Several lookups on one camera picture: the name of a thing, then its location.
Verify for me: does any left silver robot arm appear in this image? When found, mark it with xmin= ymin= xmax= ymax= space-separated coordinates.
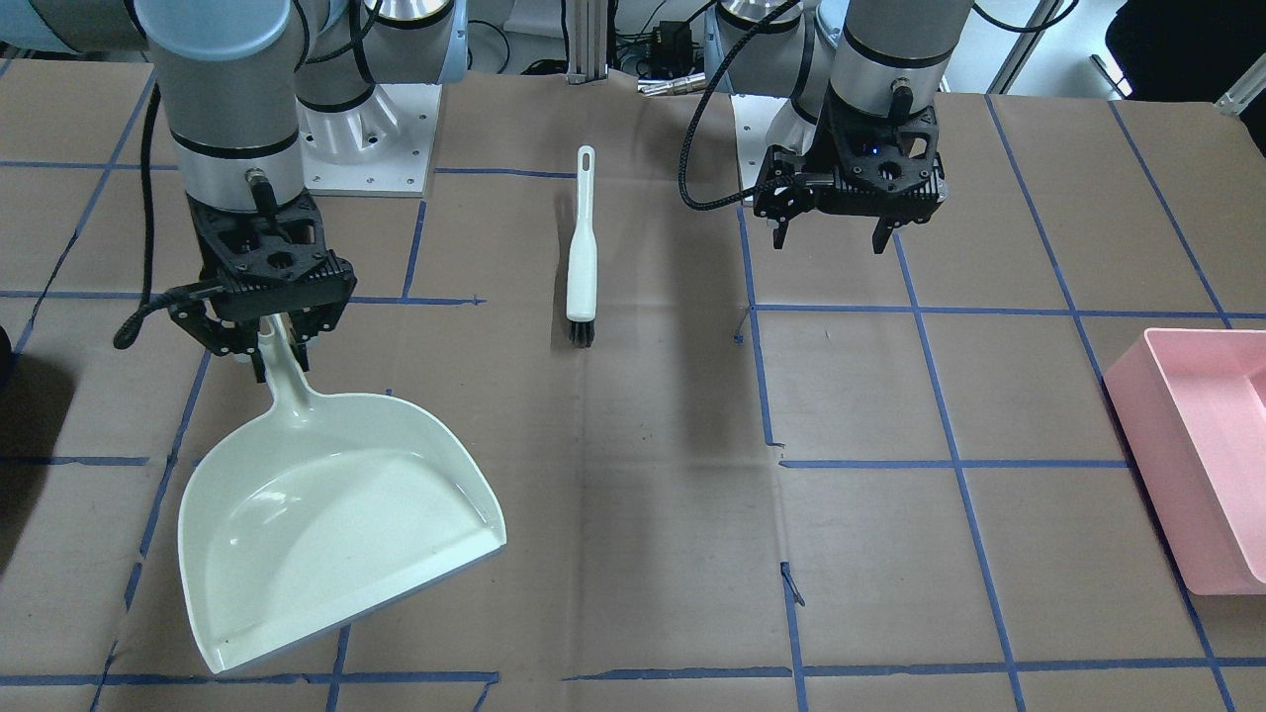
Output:
xmin=704 ymin=1 xmax=972 ymax=253

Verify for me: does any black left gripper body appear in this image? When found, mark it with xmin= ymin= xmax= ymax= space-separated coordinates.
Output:
xmin=755 ymin=91 xmax=947 ymax=226

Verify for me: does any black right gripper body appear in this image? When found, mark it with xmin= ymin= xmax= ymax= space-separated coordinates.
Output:
xmin=166 ymin=193 xmax=357 ymax=342

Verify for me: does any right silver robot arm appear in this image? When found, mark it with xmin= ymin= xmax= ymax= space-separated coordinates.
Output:
xmin=3 ymin=1 xmax=468 ymax=372

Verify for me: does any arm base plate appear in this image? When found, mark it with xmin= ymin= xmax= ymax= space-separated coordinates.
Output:
xmin=730 ymin=94 xmax=820 ymax=189
xmin=299 ymin=84 xmax=443 ymax=199

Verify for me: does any pale green plastic dustpan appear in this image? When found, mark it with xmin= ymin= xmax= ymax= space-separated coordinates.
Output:
xmin=177 ymin=314 xmax=506 ymax=674

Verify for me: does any pale green hand brush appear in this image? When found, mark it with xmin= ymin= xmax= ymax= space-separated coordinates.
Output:
xmin=565 ymin=144 xmax=598 ymax=348

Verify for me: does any pink plastic bin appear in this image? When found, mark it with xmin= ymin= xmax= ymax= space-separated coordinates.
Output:
xmin=1105 ymin=328 xmax=1265 ymax=595

